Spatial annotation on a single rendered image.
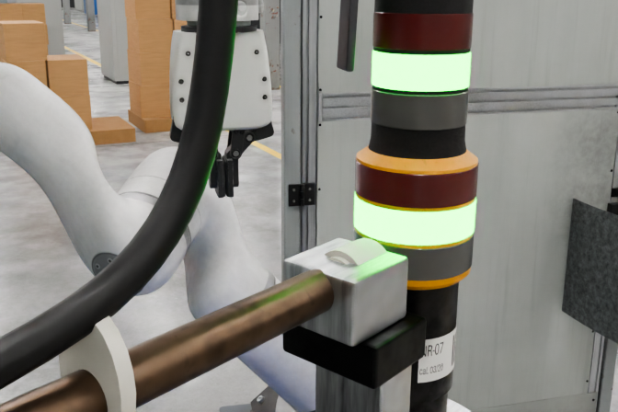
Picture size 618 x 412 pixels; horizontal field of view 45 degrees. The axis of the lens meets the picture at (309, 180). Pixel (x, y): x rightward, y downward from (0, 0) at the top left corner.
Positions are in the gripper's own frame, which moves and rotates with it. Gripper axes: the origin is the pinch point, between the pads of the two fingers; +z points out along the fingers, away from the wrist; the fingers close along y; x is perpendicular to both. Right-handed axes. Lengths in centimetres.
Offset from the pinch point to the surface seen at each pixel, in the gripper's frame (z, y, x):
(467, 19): -18, -1, 52
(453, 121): -15, -1, 52
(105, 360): -11, 11, 59
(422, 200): -12, 1, 53
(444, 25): -18, 0, 52
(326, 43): -3, -48, -128
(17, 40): 33, 101, -695
